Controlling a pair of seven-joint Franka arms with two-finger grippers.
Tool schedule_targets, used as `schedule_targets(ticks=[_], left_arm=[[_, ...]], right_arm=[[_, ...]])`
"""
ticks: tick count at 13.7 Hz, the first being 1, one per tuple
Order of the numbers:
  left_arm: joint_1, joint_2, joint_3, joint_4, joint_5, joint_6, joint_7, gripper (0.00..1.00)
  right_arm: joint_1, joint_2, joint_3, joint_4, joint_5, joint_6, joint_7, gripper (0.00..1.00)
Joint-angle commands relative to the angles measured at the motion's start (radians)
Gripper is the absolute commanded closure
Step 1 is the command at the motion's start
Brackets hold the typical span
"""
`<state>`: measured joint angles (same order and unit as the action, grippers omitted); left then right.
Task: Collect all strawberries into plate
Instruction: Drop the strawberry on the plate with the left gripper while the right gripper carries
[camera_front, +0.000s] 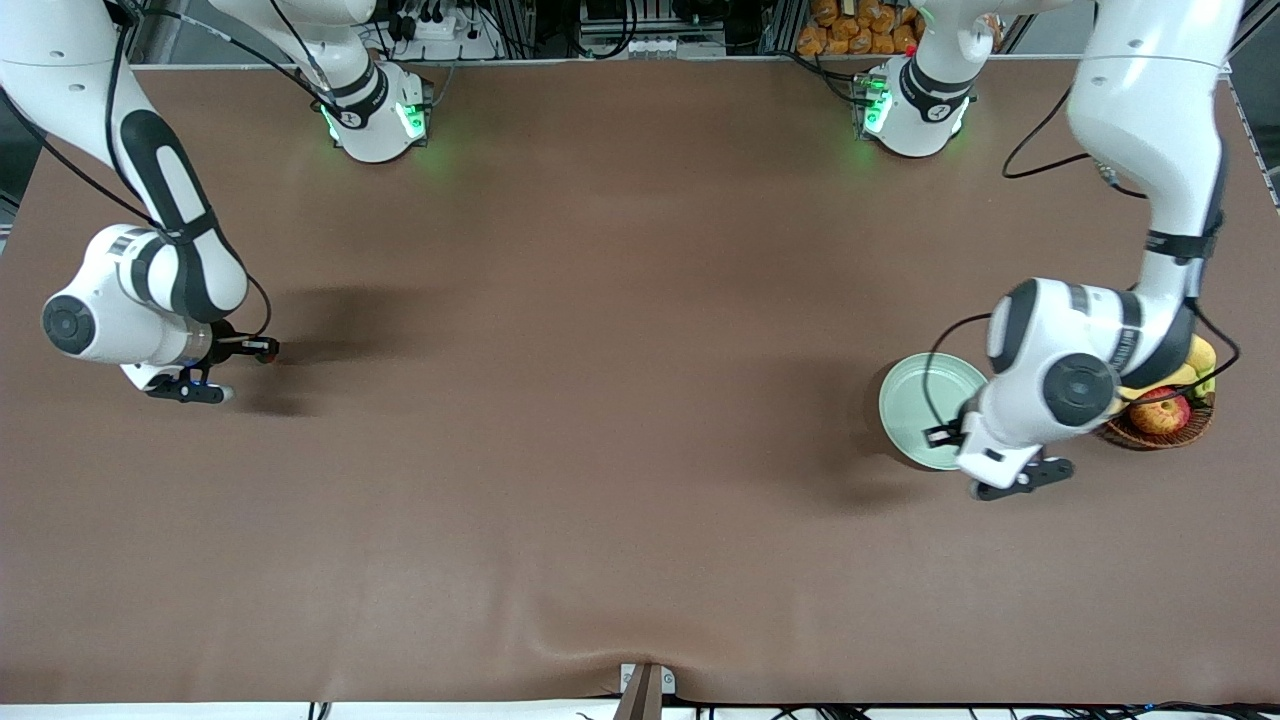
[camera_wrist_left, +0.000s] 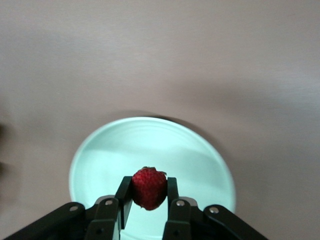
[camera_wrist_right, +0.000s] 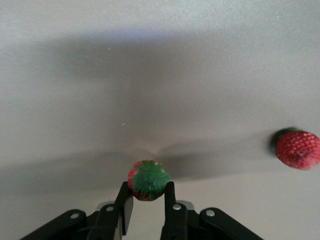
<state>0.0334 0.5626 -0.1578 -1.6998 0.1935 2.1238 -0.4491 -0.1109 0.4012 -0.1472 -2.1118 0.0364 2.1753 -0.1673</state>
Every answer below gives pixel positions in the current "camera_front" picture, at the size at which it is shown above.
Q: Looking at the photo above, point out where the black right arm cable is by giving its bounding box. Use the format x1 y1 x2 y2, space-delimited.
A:
0 0 336 346

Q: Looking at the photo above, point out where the bag of orange buns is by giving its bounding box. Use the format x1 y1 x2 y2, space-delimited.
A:
797 0 926 56

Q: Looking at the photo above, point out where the large table cover mat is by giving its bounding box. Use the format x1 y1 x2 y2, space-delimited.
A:
0 55 1280 706

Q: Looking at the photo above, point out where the white power strip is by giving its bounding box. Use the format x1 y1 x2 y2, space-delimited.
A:
383 0 501 63

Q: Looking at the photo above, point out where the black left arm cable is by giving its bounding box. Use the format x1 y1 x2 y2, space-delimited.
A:
922 85 1244 433

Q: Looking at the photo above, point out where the brown wicker basket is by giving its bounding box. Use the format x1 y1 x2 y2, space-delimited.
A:
1095 395 1216 451

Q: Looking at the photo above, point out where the pale green round plate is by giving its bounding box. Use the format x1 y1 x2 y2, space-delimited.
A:
879 352 993 471

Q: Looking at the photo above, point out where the red yellow apple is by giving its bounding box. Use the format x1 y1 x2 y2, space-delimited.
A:
1128 390 1193 436

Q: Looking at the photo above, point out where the silver mounting bracket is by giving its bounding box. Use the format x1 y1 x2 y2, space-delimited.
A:
620 663 677 696

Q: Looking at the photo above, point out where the brown stand pole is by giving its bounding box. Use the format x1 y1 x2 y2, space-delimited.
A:
612 664 664 720

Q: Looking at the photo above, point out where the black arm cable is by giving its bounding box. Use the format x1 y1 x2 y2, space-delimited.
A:
922 85 1244 433
0 0 336 346

